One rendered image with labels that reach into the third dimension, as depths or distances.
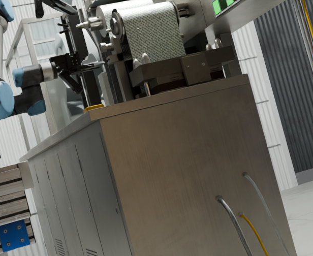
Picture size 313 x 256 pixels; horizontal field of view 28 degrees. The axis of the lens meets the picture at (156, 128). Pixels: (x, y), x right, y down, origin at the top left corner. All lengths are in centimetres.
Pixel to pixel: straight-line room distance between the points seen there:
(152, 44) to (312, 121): 420
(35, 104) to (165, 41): 62
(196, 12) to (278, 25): 401
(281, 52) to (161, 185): 447
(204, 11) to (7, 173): 110
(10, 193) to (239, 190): 88
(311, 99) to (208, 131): 438
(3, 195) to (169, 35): 105
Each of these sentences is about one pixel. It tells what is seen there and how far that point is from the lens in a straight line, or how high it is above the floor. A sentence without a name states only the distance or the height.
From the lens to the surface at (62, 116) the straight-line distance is 361.
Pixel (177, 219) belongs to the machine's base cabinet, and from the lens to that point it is 237.
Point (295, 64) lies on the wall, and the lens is 674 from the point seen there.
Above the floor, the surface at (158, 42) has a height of 113.
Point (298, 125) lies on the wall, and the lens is 663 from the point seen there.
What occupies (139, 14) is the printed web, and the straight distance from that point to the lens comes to 272.
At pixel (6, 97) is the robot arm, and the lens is 210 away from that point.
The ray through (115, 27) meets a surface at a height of 124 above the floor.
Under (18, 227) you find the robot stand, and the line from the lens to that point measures 215.
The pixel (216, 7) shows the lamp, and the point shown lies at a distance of 258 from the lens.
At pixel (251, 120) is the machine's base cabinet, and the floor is 72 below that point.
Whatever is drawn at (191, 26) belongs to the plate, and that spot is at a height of 119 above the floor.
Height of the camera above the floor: 70
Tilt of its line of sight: 2 degrees up
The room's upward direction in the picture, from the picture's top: 15 degrees counter-clockwise
